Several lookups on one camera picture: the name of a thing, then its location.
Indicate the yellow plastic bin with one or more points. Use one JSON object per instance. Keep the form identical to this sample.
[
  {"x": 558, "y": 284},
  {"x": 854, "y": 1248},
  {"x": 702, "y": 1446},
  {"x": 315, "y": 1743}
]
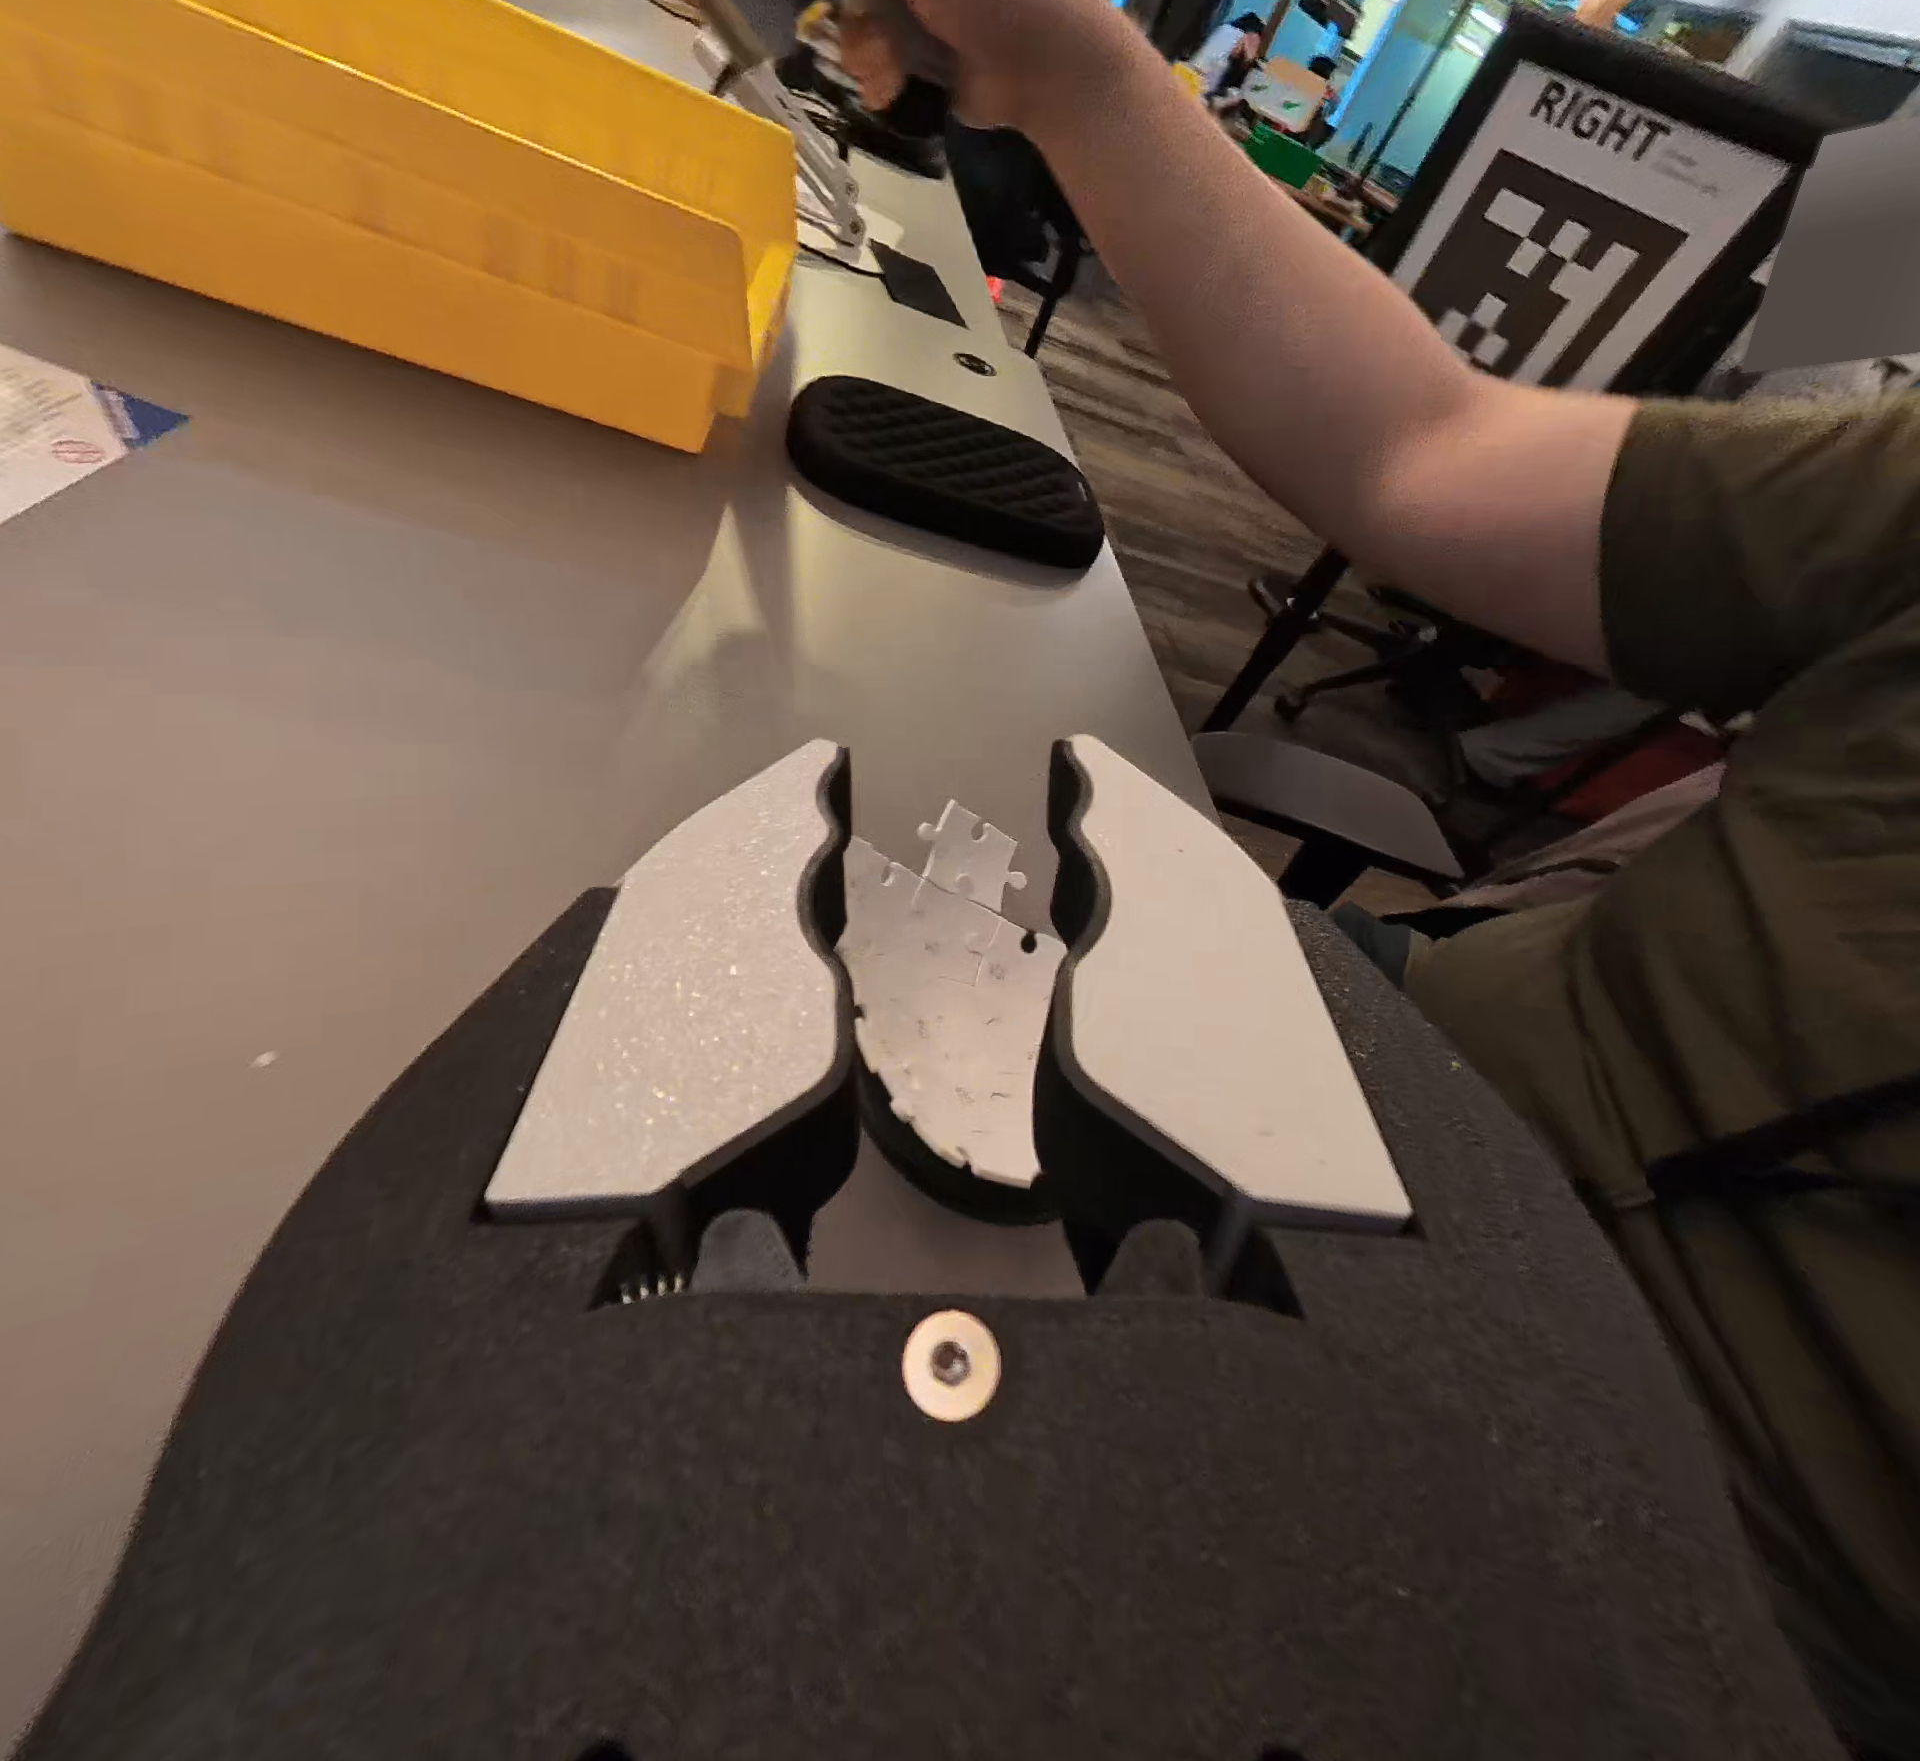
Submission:
[{"x": 373, "y": 186}]

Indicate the white half puzzle ball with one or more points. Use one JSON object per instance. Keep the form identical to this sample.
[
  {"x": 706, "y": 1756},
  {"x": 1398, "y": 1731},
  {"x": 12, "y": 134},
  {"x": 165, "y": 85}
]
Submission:
[{"x": 946, "y": 1013}]

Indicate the dark desk socket plate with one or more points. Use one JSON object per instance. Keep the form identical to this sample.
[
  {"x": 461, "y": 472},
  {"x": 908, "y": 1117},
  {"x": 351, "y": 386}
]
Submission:
[{"x": 920, "y": 284}]

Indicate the white printed sign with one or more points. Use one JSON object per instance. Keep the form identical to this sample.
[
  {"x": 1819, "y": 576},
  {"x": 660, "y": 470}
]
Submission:
[{"x": 1573, "y": 233}]

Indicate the black mesh armrest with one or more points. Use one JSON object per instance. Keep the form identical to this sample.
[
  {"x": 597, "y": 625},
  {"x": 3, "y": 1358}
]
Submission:
[{"x": 946, "y": 470}]

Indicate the person's right forearm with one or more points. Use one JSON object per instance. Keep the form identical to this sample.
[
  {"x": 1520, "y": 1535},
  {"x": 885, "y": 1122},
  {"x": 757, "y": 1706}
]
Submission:
[{"x": 1320, "y": 363}]

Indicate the white instruction leaflet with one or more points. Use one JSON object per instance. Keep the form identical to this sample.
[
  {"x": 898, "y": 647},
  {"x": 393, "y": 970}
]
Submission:
[{"x": 60, "y": 427}]

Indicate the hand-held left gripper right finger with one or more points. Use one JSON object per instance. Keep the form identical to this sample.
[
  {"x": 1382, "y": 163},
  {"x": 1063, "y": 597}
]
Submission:
[{"x": 1213, "y": 1026}]

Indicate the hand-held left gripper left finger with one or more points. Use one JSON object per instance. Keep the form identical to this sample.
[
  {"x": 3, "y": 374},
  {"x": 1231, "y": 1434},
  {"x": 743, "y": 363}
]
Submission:
[{"x": 692, "y": 1026}]

